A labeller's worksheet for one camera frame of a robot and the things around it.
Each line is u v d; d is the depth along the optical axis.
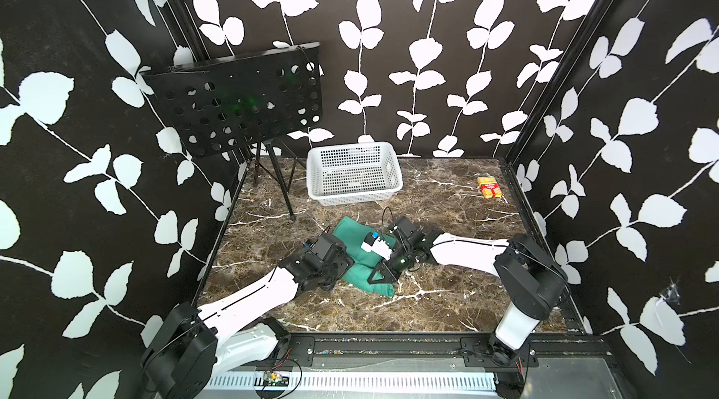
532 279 0.47
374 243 0.78
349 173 1.15
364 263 0.84
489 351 0.73
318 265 0.64
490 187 1.10
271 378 0.70
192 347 0.40
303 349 0.74
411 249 0.70
